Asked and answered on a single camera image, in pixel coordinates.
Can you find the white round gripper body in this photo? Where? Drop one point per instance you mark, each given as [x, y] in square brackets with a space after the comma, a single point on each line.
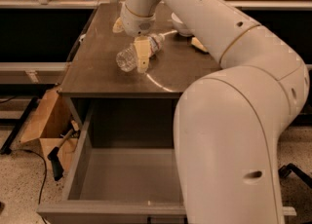
[136, 24]

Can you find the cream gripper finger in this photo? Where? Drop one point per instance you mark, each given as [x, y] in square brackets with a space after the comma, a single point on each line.
[143, 53]
[118, 26]

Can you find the clear plastic water bottle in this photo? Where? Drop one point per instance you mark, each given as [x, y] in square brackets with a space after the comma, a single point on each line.
[127, 59]

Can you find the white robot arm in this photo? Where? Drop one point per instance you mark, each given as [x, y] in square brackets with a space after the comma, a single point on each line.
[257, 68]

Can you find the grey open top drawer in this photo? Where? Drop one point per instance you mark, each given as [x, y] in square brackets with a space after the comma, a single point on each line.
[123, 172]

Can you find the white ceramic bowl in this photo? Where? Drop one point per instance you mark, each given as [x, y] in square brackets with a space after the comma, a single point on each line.
[180, 27]

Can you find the yellow sponge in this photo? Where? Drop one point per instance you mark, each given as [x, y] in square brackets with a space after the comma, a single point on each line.
[198, 45]

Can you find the cardboard box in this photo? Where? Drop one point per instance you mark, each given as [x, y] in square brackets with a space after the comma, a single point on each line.
[49, 123]

